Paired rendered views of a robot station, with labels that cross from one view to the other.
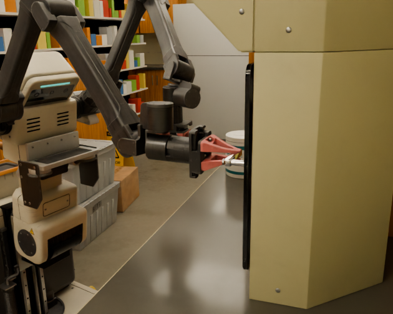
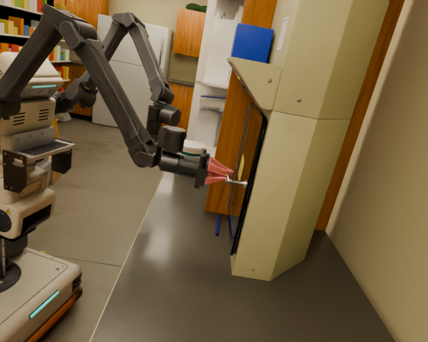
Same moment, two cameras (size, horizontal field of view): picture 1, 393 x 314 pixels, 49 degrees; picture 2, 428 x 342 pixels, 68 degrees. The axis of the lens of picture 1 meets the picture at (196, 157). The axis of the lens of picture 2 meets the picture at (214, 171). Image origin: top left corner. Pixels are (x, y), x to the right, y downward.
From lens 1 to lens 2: 0.31 m
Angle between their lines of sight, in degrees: 22
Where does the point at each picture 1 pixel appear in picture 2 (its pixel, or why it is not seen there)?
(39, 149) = (23, 140)
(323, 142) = (303, 176)
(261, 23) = (281, 91)
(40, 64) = not seen: hidden behind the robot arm
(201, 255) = (185, 241)
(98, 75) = (120, 97)
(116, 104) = (135, 123)
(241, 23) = (267, 89)
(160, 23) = (145, 51)
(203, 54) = (121, 60)
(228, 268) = (208, 252)
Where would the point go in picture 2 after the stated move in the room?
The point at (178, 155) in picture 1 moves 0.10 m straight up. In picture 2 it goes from (187, 171) to (193, 136)
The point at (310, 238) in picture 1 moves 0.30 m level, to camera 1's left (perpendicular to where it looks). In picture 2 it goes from (282, 237) to (173, 239)
